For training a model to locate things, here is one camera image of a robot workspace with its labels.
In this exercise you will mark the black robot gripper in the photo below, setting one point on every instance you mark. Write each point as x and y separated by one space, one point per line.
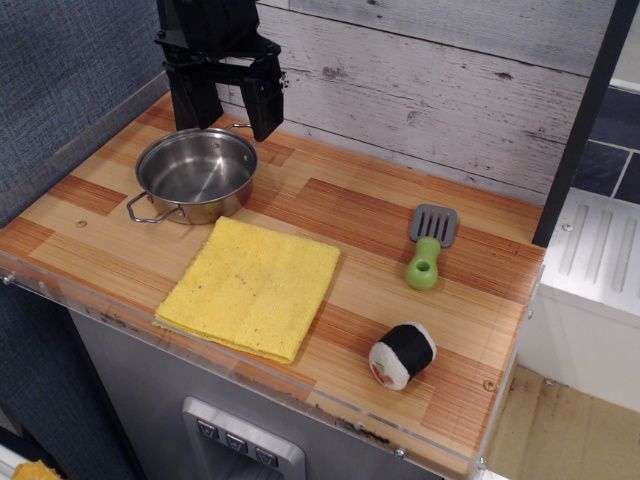
208 41

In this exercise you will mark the silver steel pot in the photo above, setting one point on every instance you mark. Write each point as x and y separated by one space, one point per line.
194 177

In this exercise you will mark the plush sushi roll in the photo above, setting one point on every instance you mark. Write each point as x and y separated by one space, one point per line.
402 353

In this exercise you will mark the yellow folded cloth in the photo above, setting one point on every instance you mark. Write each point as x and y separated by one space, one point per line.
252 289

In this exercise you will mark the grey green toy spatula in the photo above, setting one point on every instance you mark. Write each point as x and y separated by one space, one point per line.
433 228

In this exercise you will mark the silver dispenser button panel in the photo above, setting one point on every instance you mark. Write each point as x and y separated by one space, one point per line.
228 447

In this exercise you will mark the yellow object bottom corner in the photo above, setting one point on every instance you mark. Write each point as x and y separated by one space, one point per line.
34 471

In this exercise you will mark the white ridged side cabinet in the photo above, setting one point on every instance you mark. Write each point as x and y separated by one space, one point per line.
582 328

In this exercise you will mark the black right frame post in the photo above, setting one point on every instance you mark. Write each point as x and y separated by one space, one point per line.
606 61

